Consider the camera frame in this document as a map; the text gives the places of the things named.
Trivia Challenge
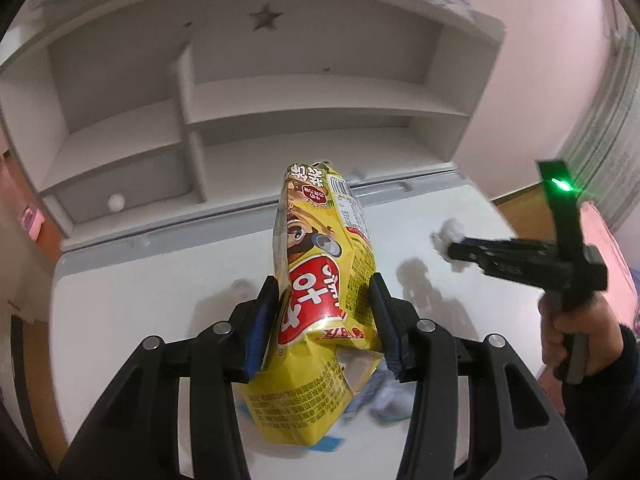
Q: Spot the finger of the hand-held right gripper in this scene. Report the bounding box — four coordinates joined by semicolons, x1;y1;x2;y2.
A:
447;237;489;274

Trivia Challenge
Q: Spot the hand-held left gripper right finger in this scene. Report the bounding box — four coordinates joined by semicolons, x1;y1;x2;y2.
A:
367;272;588;480

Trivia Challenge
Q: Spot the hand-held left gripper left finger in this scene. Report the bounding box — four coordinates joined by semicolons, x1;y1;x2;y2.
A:
65;275;281;480

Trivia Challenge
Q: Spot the white tissue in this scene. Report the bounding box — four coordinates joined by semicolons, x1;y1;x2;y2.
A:
430;217;468;261

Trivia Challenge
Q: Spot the yellow snack packet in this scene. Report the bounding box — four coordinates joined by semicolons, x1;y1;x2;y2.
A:
235;160;386;448

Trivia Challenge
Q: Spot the blue white packet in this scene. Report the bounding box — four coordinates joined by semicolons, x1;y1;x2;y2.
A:
237;395;347;453

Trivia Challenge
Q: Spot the person's right forearm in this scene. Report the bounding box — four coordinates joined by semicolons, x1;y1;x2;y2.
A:
560;325;640;480

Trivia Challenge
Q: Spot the person's right hand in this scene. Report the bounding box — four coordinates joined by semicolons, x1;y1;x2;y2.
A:
539;290;626;380

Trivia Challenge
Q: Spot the grey curtain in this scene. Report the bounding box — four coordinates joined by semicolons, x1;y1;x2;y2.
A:
557;25;640;231

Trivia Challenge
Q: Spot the grey drawer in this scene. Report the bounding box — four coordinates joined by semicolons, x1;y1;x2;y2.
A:
42;152;193;226

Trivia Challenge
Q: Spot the white desk shelf unit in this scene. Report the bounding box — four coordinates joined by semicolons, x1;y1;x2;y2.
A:
0;0;506;251

